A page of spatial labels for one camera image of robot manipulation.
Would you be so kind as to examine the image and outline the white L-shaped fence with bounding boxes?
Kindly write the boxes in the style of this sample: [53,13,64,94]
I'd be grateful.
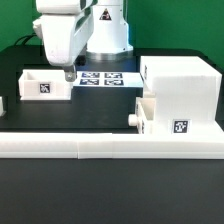
[0,126,224,159]

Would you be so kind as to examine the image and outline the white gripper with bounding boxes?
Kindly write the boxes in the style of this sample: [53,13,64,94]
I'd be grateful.
[33,13,94,82]

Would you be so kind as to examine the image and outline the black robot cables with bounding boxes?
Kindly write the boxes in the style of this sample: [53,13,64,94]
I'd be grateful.
[13,32,42,48]

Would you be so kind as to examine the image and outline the white drawer tray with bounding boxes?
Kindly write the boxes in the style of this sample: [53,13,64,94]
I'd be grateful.
[128,98,155,135]
[18,69,73,100]

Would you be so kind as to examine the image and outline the white front drawer tray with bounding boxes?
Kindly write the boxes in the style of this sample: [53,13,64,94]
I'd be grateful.
[128,98,155,135]

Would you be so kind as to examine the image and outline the fiducial marker sheet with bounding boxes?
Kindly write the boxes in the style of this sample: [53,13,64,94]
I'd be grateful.
[73,71,143,88]

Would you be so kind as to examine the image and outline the white drawer cabinet box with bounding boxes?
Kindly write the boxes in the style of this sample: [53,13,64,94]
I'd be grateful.
[140,56,222,135]

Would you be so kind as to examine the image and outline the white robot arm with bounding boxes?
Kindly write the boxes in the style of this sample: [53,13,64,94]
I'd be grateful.
[33,0,133,82]

